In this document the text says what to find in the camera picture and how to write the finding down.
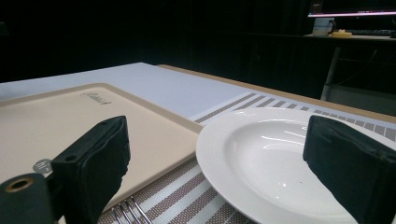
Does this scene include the beige cutting board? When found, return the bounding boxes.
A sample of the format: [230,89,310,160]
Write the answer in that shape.
[0,82,204,213]

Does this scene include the white deep plate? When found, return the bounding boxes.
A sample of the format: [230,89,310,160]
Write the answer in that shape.
[195,107,396,224]

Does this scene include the white mug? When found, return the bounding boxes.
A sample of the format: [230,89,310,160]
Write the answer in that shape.
[312,17,336,36]

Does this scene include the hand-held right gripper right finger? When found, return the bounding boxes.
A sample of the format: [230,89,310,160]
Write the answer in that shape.
[302,115,396,224]

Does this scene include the computer monitor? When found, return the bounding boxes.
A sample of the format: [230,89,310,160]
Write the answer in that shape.
[307,0,396,19]

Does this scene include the yellow small object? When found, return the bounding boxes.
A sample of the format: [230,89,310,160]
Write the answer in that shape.
[331,29,353,38]

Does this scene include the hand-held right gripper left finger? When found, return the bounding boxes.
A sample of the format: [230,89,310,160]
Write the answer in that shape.
[50,115,132,224]

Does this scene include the background desk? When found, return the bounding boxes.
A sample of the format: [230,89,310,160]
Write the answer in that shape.
[303,33,396,102]

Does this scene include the silver fork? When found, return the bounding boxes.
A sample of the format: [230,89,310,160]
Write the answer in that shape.
[110,195,153,224]

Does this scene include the striped woven placemat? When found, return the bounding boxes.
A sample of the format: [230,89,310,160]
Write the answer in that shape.
[96,91,396,224]

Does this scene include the black keyboard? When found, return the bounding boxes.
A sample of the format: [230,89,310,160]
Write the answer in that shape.
[346,29,396,37]

